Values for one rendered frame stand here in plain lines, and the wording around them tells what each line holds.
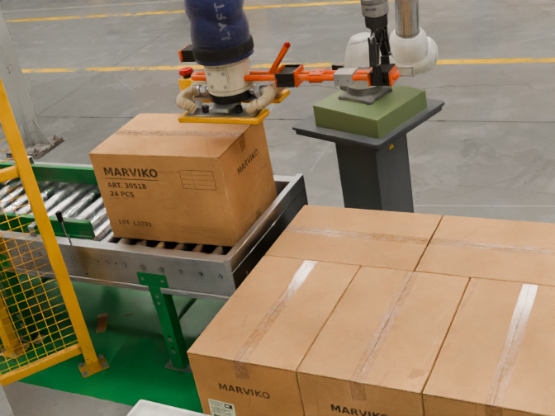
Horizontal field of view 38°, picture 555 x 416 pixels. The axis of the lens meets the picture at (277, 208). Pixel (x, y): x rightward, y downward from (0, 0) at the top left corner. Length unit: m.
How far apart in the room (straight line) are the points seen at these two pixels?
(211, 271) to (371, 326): 0.73
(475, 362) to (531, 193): 2.10
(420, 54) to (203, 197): 1.11
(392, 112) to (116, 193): 1.20
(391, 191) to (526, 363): 1.48
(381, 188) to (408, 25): 0.74
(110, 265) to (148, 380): 0.53
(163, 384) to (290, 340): 0.98
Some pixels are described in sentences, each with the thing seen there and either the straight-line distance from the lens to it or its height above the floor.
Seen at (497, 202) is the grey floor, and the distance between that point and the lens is 4.41.
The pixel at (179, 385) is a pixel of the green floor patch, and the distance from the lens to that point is 3.48.
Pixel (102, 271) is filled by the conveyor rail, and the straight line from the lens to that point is 3.45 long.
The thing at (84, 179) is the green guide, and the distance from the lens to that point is 4.07.
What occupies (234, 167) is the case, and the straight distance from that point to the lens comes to 3.14.
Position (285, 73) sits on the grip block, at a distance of 2.93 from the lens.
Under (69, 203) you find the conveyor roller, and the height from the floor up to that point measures 0.53.
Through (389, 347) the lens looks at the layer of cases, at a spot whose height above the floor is 0.54.
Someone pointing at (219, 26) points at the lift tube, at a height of 1.42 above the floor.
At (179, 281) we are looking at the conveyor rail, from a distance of 3.23.
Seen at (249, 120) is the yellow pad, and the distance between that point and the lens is 2.92.
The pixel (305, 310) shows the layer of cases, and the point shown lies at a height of 0.54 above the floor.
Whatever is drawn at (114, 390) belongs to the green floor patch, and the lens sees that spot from 3.57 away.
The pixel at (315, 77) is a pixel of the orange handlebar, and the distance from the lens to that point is 2.88.
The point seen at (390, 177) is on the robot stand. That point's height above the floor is 0.47.
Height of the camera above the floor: 2.16
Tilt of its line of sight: 28 degrees down
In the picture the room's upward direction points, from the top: 11 degrees counter-clockwise
